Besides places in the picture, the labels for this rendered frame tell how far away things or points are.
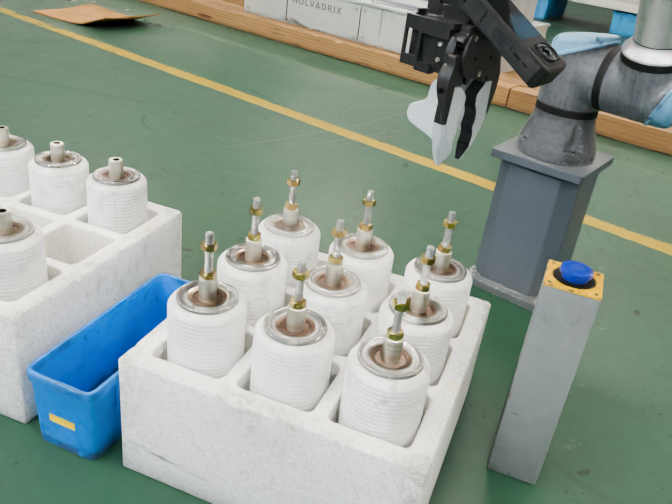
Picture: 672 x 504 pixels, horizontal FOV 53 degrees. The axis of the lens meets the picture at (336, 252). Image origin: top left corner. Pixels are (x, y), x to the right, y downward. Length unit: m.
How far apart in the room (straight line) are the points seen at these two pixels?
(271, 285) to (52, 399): 0.32
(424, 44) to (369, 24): 2.55
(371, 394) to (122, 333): 0.49
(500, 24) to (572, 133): 0.66
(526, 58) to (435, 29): 0.10
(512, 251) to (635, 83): 0.40
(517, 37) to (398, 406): 0.40
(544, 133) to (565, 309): 0.54
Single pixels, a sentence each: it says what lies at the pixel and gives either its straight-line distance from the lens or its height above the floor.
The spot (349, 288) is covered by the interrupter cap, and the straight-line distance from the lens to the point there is 0.88.
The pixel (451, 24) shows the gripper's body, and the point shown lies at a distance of 0.72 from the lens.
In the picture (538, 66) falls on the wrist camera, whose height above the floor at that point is 0.58.
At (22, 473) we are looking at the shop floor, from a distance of 1.00.
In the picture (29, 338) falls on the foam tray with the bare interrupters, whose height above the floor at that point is 0.13.
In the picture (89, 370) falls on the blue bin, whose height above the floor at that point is 0.05.
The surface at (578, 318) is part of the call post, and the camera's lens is 0.88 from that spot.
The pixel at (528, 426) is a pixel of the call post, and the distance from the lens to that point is 0.98.
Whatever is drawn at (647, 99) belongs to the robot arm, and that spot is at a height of 0.46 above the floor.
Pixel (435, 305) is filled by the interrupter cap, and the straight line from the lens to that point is 0.88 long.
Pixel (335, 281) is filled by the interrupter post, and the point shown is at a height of 0.26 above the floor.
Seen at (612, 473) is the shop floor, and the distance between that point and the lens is 1.12.
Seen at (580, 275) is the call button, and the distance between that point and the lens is 0.87.
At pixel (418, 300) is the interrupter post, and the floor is 0.27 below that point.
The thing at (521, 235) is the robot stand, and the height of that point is 0.14.
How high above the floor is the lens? 0.71
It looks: 28 degrees down
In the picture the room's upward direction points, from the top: 8 degrees clockwise
